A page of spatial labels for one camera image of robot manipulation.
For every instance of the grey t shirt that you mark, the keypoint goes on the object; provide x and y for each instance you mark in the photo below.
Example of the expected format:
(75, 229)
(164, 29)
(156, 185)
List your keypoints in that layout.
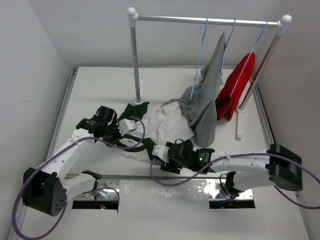
(197, 104)

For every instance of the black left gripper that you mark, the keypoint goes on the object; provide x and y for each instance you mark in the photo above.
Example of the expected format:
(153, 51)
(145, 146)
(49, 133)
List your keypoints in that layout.
(115, 124)

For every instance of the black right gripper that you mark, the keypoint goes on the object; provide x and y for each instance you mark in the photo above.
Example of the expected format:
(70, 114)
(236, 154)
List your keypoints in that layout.
(171, 166)

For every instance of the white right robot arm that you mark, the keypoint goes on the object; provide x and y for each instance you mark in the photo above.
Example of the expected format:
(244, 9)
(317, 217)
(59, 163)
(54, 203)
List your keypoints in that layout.
(276, 166)

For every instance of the red t shirt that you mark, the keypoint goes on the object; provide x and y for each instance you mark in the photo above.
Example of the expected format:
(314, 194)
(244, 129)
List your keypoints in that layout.
(228, 98)

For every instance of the light blue hanger with grey shirt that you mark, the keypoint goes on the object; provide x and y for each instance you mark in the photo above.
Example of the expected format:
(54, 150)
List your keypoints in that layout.
(226, 47)

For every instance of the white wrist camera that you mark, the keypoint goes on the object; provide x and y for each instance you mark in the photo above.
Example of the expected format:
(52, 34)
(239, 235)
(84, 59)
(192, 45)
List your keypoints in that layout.
(126, 126)
(161, 152)

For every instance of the light blue hanger with red shirt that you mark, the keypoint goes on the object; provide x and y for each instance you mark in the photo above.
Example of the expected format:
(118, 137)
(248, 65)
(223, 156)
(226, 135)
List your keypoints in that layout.
(248, 58)

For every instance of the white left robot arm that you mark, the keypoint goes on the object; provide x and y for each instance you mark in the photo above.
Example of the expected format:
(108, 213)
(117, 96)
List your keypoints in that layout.
(46, 188)

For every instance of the aluminium table frame rail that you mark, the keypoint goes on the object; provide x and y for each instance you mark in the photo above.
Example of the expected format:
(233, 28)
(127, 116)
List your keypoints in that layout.
(21, 210)

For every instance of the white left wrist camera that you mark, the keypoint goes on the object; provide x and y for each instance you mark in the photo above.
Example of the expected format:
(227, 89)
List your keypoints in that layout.
(126, 126)

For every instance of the white metal clothes rack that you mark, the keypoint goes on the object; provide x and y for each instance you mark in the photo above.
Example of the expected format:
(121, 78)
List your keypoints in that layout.
(281, 26)

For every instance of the green and white t shirt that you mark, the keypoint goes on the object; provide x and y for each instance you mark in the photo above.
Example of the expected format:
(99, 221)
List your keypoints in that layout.
(166, 125)

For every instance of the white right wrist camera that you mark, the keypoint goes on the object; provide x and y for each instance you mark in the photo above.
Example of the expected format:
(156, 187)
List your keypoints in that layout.
(161, 152)

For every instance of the shiny metal base plate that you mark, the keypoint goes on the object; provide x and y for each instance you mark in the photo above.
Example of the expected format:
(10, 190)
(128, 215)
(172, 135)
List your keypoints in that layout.
(197, 190)

